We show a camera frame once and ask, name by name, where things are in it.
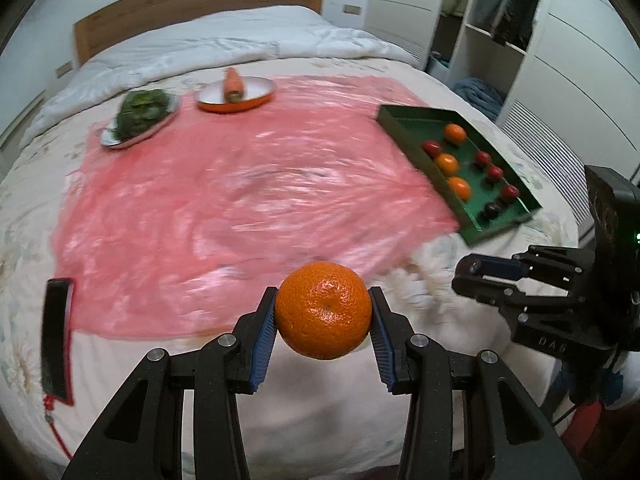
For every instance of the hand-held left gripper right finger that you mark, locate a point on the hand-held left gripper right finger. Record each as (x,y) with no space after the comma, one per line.
(382,340)

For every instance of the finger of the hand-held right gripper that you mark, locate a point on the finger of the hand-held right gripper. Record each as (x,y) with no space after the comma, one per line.
(470,274)
(560,260)

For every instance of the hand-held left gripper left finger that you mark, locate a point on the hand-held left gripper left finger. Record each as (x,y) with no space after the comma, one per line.
(265,340)

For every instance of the orange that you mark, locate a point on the orange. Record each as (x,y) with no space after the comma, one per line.
(446,163)
(455,133)
(460,188)
(322,310)

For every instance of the dark plum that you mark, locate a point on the dark plum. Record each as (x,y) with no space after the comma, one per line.
(490,211)

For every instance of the red apple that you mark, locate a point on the red apple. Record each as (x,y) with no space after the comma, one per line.
(510,192)
(433,148)
(483,158)
(495,174)

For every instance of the green tray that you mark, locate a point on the green tray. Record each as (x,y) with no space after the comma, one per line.
(422,127)

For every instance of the person's right hand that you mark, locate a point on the person's right hand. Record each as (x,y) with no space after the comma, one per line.
(607,385)

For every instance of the pink plastic sheet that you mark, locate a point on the pink plastic sheet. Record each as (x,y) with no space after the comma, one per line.
(225,200)

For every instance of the red printed cloth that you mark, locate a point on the red printed cloth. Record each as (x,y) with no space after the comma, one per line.
(586,427)

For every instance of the blue blanket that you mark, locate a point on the blue blanket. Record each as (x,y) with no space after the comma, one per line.
(480,97)

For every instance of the white wardrobe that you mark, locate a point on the white wardrobe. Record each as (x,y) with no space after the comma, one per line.
(575,70)

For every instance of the phone in red case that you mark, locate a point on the phone in red case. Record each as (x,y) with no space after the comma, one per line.
(56,340)

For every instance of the white bucket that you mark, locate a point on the white bucket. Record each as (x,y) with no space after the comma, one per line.
(438,66)

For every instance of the orange plate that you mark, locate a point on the orange plate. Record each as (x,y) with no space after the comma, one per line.
(260,92)

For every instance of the white plate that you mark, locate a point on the white plate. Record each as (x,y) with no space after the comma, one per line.
(112,141)

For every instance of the carrot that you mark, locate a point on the carrot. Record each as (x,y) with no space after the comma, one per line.
(233,85)

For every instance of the hanging dark clothes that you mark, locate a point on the hanging dark clothes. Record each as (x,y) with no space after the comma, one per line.
(517,5)

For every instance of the leafy green vegetable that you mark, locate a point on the leafy green vegetable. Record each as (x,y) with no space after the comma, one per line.
(142,110)

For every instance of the white duvet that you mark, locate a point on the white duvet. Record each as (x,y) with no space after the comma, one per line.
(240,45)

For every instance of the wooden headboard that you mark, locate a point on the wooden headboard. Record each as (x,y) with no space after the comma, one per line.
(200,5)

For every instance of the wall socket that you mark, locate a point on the wall socket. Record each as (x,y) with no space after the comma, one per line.
(63,69)
(352,9)

